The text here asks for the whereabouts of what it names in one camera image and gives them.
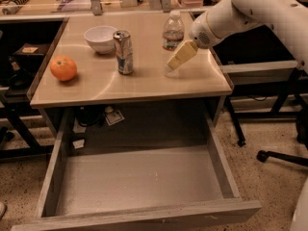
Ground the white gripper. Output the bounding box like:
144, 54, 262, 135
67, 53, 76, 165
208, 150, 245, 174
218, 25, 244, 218
167, 4, 240, 70

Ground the clear plastic water bottle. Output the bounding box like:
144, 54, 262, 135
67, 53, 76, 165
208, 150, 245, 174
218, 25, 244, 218
162, 11, 185, 78

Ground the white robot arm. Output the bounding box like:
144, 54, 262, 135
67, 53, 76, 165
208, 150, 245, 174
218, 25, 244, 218
190, 0, 308, 72

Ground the open grey wooden drawer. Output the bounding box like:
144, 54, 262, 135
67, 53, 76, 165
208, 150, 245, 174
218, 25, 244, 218
12, 108, 261, 231

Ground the silver energy drink can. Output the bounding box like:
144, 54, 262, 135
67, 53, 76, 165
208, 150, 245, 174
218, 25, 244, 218
113, 30, 133, 75

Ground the white bowl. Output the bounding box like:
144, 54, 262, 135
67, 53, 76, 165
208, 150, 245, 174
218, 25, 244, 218
84, 26, 116, 54

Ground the paper tag under table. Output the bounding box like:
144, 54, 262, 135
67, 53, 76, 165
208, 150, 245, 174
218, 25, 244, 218
105, 110, 124, 126

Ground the orange fruit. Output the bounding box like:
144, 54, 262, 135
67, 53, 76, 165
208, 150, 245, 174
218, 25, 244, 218
49, 55, 77, 82

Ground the black office chair base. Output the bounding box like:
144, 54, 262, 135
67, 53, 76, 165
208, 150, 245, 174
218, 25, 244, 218
256, 110, 308, 167

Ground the black box with label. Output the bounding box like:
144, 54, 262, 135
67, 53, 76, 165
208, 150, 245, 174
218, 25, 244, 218
13, 43, 50, 72

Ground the black coiled spring tool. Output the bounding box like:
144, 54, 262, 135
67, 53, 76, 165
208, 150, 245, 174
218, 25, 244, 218
2, 0, 29, 15

